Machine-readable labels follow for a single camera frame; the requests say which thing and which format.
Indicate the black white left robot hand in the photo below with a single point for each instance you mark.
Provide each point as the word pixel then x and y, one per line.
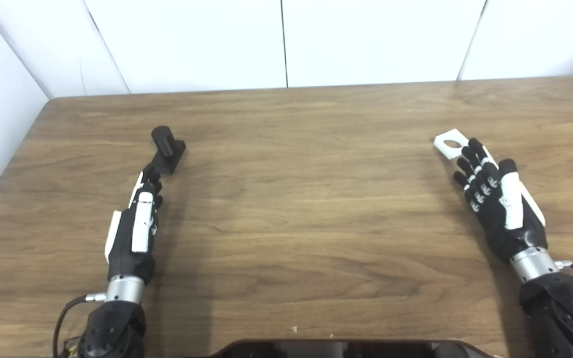
pixel 126 248

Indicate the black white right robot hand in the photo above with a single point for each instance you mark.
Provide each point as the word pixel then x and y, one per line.
pixel 503 233

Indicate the black peg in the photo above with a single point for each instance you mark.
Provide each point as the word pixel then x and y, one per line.
pixel 167 146

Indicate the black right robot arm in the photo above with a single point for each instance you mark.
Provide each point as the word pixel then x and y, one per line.
pixel 565 313

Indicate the dark robot torso edge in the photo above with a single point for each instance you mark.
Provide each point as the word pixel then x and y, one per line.
pixel 346 350

